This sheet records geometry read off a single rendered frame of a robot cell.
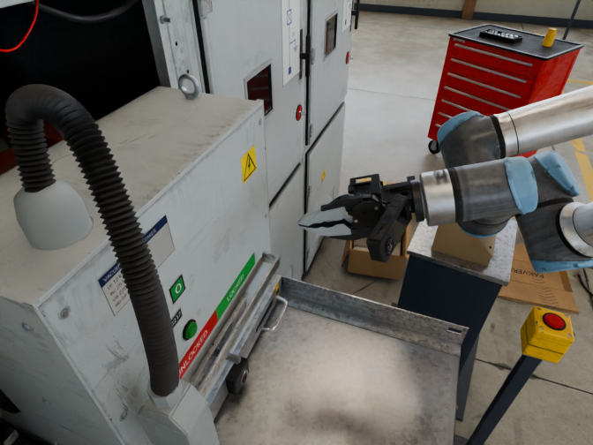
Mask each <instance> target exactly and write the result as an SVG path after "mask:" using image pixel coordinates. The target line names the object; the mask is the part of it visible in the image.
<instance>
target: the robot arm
mask: <svg viewBox="0 0 593 445"><path fill-rule="evenodd" d="M590 135H593V86H590V87H585V88H582V89H579V90H576V91H573V92H570V93H567V94H562V95H559V96H556V97H552V98H550V99H547V100H543V101H541V102H536V103H532V104H530V105H527V106H524V107H520V108H518V109H512V110H509V111H507V112H504V113H500V114H494V115H491V116H487V117H483V115H482V114H480V113H479V112H477V111H470V112H463V113H461V114H459V115H456V116H454V117H452V118H450V119H448V120H447V121H446V122H445V123H444V124H443V125H442V126H441V127H440V128H439V131H438V134H437V138H438V142H439V151H440V152H441V154H442V158H443V161H444V164H445V167H446V168H445V169H444V170H435V171H430V172H425V173H421V174H420V175H419V179H420V182H418V179H415V176H409V177H407V181H406V182H400V183H395V184H390V185H383V181H380V178H379V173H378V174H372V175H368V176H362V177H353V178H351V179H350V183H349V185H348V194H343V195H341V196H339V197H337V198H336V199H334V200H332V199H331V198H330V197H329V196H327V195H326V196H321V197H320V198H318V200H317V202H316V204H315V206H314V208H313V210H311V211H310V212H308V213H307V214H305V215H304V216H303V217H302V218H301V219H300V220H299V221H298V224H299V227H300V228H302V229H305V230H308V231H310V232H313V233H316V234H319V235H322V236H327V237H330V238H336V239H341V240H358V239H361V238H367V240H366V244H367V248H368V250H369V253H370V256H371V259H372V260H375V261H380V262H384V263H387V261H388V259H389V257H390V256H391V254H392V252H393V250H394V249H395V247H396V246H397V244H398V242H399V240H400V239H401V237H402V234H403V233H404V231H405V230H406V228H407V227H408V225H409V222H410V221H411V219H412V215H411V213H415V217H416V221H417V223H418V222H424V219H425V220H426V223H427V225H428V226H429V227H430V226H436V225H442V224H449V223H458V225H459V227H460V228H461V229H462V230H463V231H464V232H465V233H466V234H468V235H470V236H472V237H474V238H488V237H492V236H494V235H496V234H497V233H499V232H501V231H502V230H503V229H505V227H506V226H507V223H508V221H509V220H510V218H511V217H513V216H515V219H516V221H517V224H518V227H519V230H520V232H521V235H522V240H523V243H524V245H525V248H526V251H527V254H528V256H529V260H530V262H531V265H532V267H533V268H534V270H535V271H536V272H538V273H540V274H542V273H551V272H559V271H566V270H572V269H578V268H588V267H593V202H590V203H589V204H587V205H586V204H583V203H581V202H574V200H573V197H577V196H578V195H579V194H580V193H581V192H580V187H579V185H578V183H577V181H576V179H575V177H574V175H573V172H572V171H571V170H570V168H569V167H568V165H567V163H566V162H565V160H564V159H563V158H562V157H561V156H560V154H558V153H557V152H555V151H552V150H549V151H546V152H543V153H541V154H538V155H533V156H531V157H529V158H525V157H523V156H516V157H511V156H515V155H520V154H524V153H528V152H530V151H534V150H538V149H541V148H544V147H550V146H553V145H557V144H560V143H563V142H567V141H570V140H576V139H579V138H583V137H586V136H590ZM368 177H370V178H371V179H372V180H370V181H364V182H360V183H357V180H358V179H362V178H368ZM346 212H348V215H351V216H353V222H352V219H351V217H349V216H345V214H346Z"/></svg>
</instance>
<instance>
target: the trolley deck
mask: <svg viewBox="0 0 593 445"><path fill-rule="evenodd" d="M247 359H248V366H249V373H248V375H247V379H246V381H245V383H244V385H243V386H242V387H241V388H240V390H239V392H238V394H237V395H233V394H231V393H228V394H227V396H226V398H225V400H224V402H223V403H222V405H221V408H220V409H219V411H218V413H217V415H216V417H215V418H214V426H215V430H216V433H217V436H218V439H219V443H220V445H454V436H455V421H456V408H457V394H458V380H459V366H460V358H458V357H456V356H452V355H449V354H446V353H443V352H440V351H435V350H432V349H429V348H425V347H423V346H420V345H416V344H413V343H408V342H405V341H403V340H399V339H396V338H393V337H390V336H385V335H382V334H379V333H376V332H372V331H370V330H367V329H363V328H359V327H355V326H352V325H349V324H346V323H343V322H340V321H335V320H332V319H328V318H326V317H323V316H319V315H317V314H314V313H308V312H306V311H302V310H299V309H296V308H293V307H290V306H287V307H286V309H285V312H284V314H283V316H282V317H281V320H280V322H279V323H278V325H277V327H276V329H275V330H274V331H271V332H270V331H262V330H261V331H260V333H259V336H258V338H257V340H256V342H255V344H254V345H253V346H252V348H251V351H250V353H249V355H248V357H247Z"/></svg>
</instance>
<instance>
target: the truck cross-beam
mask: <svg viewBox="0 0 593 445"><path fill-rule="evenodd" d="M277 284H278V287H279V289H278V290H277V291H276V295H278V293H279V296H280V295H281V292H282V290H281V276H280V275H274V281H273V283H272V285H271V287H270V288H269V290H268V292H267V294H266V295H265V297H264V299H263V301H262V302H261V304H260V306H259V308H258V310H257V312H256V313H255V314H254V316H253V318H252V320H251V322H250V324H249V326H248V328H247V329H246V330H245V332H244V334H243V336H242V338H241V340H240V341H239V343H238V345H237V347H236V348H235V350H234V352H233V354H235V355H237V356H240V357H243V358H247V357H248V355H249V353H250V351H251V348H252V346H253V345H254V344H255V342H256V340H257V338H258V336H259V333H260V331H261V330H258V329H257V327H258V326H260V327H264V325H265V323H266V320H267V318H268V317H269V315H270V313H271V312H272V310H273V296H272V294H273V292H274V289H275V288H276V286H277ZM234 364H235V363H233V362H230V361H228V363H227V365H226V366H225V367H224V369H223V371H222V373H221V375H220V377H219V379H218V381H217V382H216V383H215V385H214V387H213V389H212V391H211V393H210V394H209V396H208V398H207V401H208V404H209V408H210V411H211V414H212V418H213V420H214V418H215V417H216V415H217V413H218V411H219V409H220V408H221V405H222V403H223V402H224V400H225V398H226V396H227V394H228V389H227V384H226V379H227V377H228V375H229V372H230V370H231V369H232V367H233V365H234Z"/></svg>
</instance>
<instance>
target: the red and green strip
mask: <svg viewBox="0 0 593 445"><path fill-rule="evenodd" d="M254 265H255V254H254V253H253V254H252V256H251V258H250V259H249V260H248V261H247V263H246V264H245V266H244V268H243V269H242V271H241V272H240V274H239V275H238V277H237V278H236V280H235V281H234V282H233V284H232V285H231V287H230V288H229V290H228V292H227V293H226V295H225V296H224V298H223V299H222V301H221V303H220V304H219V305H218V306H217V308H216V309H215V311H214V313H213V314H212V316H211V317H210V319H209V320H208V322H207V323H206V325H205V326H204V327H203V329H202V330H201V332H200V333H199V335H198V337H197V338H196V340H195V341H194V342H193V344H192V345H191V347H190V349H189V350H188V351H187V352H186V354H185V355H184V357H183V359H182V360H181V362H180V363H179V379H180V380H181V379H182V377H183V376H184V374H185V372H186V370H187V369H188V367H189V366H190V364H191V362H192V361H193V360H194V359H195V357H196V355H197V354H198V352H199V350H200V349H201V347H202V346H203V344H204V342H205V341H206V339H207V338H208V337H209V335H210V334H211V332H212V330H213V329H214V327H215V325H216V324H217V322H218V321H219V319H220V318H221V316H222V315H223V313H224V312H225V310H226V309H227V307H228V306H229V303H230V302H231V300H232V299H233V297H234V296H235V295H236V293H237V291H238V290H239V288H240V287H241V285H242V284H243V282H244V280H245V278H246V277H247V276H248V275H249V273H250V272H251V270H252V268H253V267H254Z"/></svg>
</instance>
